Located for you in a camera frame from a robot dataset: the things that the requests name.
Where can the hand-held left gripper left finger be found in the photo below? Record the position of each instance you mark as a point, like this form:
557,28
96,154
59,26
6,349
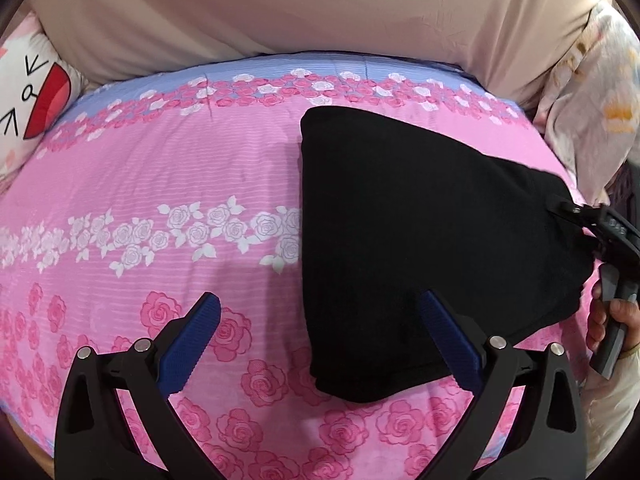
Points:
192,345

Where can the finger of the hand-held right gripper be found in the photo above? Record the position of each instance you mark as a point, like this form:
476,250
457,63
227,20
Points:
567,210

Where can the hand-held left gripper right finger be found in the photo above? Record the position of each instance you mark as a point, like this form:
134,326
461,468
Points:
452,340

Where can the black pants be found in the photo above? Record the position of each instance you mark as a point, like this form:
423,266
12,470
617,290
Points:
425,240

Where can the person's right forearm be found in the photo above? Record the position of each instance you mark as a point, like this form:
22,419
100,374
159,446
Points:
612,410

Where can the person's right hand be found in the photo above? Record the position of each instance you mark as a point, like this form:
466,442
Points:
597,320

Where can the dark purple object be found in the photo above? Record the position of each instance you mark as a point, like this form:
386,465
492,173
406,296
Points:
627,182

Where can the pink floral bed sheet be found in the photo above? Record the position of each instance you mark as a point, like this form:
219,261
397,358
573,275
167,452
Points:
175,170

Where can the cat face pillow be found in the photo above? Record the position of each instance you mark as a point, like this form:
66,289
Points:
30,90

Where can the beige draped cloth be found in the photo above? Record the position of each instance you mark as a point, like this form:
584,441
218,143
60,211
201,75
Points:
300,10

